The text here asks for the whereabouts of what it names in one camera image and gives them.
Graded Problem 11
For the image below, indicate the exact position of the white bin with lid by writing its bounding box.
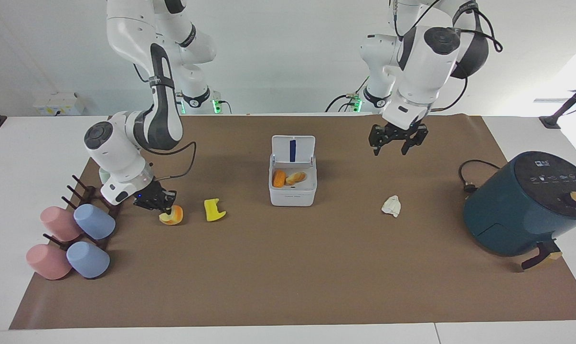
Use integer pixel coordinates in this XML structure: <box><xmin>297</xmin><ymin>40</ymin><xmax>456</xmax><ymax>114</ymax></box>
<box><xmin>268</xmin><ymin>135</ymin><xmax>318</xmax><ymax>207</ymax></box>

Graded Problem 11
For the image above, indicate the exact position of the dark teal air fryer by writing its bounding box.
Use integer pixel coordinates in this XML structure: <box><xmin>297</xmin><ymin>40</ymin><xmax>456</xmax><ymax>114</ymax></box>
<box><xmin>463</xmin><ymin>150</ymin><xmax>576</xmax><ymax>272</ymax></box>

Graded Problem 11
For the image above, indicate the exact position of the crumpled white paper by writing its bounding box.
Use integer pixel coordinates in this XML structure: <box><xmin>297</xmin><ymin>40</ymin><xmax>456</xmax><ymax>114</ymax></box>
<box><xmin>381</xmin><ymin>195</ymin><xmax>402</xmax><ymax>218</ymax></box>

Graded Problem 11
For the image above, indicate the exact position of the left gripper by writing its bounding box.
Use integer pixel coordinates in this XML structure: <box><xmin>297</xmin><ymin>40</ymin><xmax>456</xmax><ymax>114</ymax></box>
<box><xmin>368</xmin><ymin>122</ymin><xmax>429</xmax><ymax>157</ymax></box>

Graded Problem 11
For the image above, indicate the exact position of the dark wooden cup rack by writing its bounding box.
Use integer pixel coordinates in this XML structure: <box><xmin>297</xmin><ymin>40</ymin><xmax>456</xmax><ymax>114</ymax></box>
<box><xmin>43</xmin><ymin>174</ymin><xmax>124</xmax><ymax>252</ymax></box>

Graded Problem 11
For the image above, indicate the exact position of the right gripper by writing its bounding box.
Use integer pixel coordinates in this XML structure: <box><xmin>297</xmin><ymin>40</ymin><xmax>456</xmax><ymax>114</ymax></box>
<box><xmin>134</xmin><ymin>181</ymin><xmax>178</xmax><ymax>214</ymax></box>

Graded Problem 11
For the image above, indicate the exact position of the blue cup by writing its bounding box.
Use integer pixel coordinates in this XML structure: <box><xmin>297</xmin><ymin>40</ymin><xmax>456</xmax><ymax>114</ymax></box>
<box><xmin>66</xmin><ymin>241</ymin><xmax>111</xmax><ymax>280</ymax></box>
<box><xmin>73</xmin><ymin>204</ymin><xmax>117</xmax><ymax>240</ymax></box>

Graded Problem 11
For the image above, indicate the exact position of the pink cup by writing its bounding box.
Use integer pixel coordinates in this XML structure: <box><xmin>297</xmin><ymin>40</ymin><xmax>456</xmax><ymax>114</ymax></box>
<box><xmin>40</xmin><ymin>206</ymin><xmax>84</xmax><ymax>242</ymax></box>
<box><xmin>25</xmin><ymin>244</ymin><xmax>73</xmax><ymax>281</ymax></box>

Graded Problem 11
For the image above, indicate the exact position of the black cable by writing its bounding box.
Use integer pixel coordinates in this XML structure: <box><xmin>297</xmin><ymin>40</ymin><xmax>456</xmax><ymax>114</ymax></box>
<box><xmin>458</xmin><ymin>159</ymin><xmax>502</xmax><ymax>194</ymax></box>
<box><xmin>392</xmin><ymin>0</ymin><xmax>504</xmax><ymax>113</ymax></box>
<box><xmin>324</xmin><ymin>75</ymin><xmax>371</xmax><ymax>114</ymax></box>
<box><xmin>145</xmin><ymin>141</ymin><xmax>197</xmax><ymax>181</ymax></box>

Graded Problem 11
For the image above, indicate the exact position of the yellow peel piece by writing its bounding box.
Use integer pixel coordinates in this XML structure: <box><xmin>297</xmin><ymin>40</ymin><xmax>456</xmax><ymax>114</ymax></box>
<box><xmin>203</xmin><ymin>198</ymin><xmax>227</xmax><ymax>222</ymax></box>

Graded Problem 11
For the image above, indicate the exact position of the orange fruit peel piece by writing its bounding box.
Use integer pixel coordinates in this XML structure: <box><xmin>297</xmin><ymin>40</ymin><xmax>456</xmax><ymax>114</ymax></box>
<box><xmin>159</xmin><ymin>205</ymin><xmax>184</xmax><ymax>226</ymax></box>

